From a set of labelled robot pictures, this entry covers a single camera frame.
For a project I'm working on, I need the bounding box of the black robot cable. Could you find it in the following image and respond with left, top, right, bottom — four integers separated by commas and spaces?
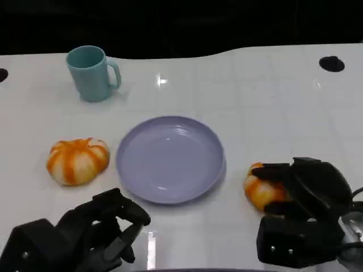
349, 186, 363, 205

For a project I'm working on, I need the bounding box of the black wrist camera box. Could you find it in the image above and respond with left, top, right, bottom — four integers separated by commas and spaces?
0, 218, 62, 272
256, 215, 345, 269

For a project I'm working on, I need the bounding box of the pale green mug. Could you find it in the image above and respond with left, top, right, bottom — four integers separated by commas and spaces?
66, 45, 123, 103

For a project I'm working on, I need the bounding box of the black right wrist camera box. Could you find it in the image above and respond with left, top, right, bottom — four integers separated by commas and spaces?
256, 215, 345, 269

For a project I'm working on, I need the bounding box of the orange and white bread roll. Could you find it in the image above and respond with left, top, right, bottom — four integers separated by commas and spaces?
243, 161, 290, 211
46, 137, 110, 187

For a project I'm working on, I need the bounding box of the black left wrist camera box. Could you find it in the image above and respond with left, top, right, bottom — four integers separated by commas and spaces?
0, 218, 62, 272

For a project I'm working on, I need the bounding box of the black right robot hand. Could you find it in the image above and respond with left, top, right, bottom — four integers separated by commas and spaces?
251, 157, 353, 225

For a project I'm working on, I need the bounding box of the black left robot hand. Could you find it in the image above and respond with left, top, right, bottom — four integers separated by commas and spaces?
55, 187, 151, 272

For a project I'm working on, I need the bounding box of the lilac plate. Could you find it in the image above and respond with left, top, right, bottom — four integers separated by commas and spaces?
115, 115, 227, 205

